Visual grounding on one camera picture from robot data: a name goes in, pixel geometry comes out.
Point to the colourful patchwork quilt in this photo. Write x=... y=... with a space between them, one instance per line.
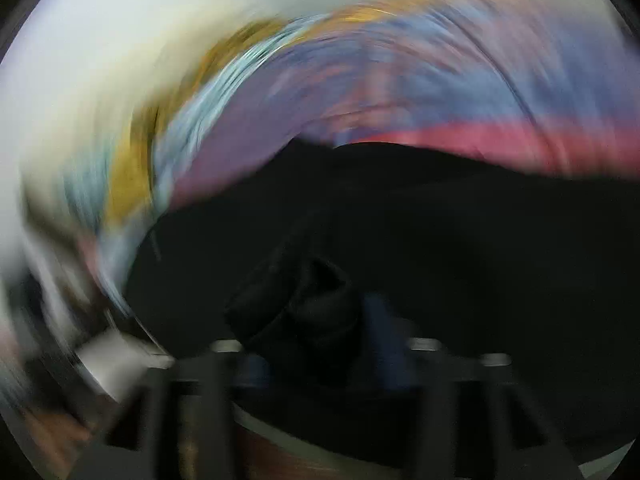
x=450 y=85

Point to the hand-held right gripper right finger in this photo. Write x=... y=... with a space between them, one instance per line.
x=450 y=395

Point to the black pants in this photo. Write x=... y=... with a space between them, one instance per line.
x=475 y=260

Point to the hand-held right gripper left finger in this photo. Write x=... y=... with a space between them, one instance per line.
x=200 y=400

